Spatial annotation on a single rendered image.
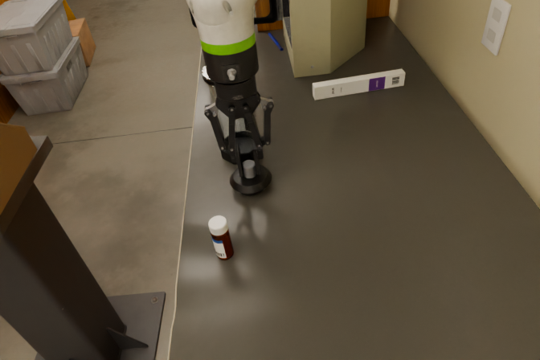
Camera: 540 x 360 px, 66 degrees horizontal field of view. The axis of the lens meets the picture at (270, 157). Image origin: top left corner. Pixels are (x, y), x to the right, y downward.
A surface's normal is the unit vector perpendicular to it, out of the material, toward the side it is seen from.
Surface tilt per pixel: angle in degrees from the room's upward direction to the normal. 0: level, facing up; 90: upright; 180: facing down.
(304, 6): 90
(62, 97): 95
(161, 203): 0
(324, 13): 90
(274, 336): 0
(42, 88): 95
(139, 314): 0
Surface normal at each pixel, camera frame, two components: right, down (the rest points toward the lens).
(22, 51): 0.09, 0.71
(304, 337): -0.09, -0.76
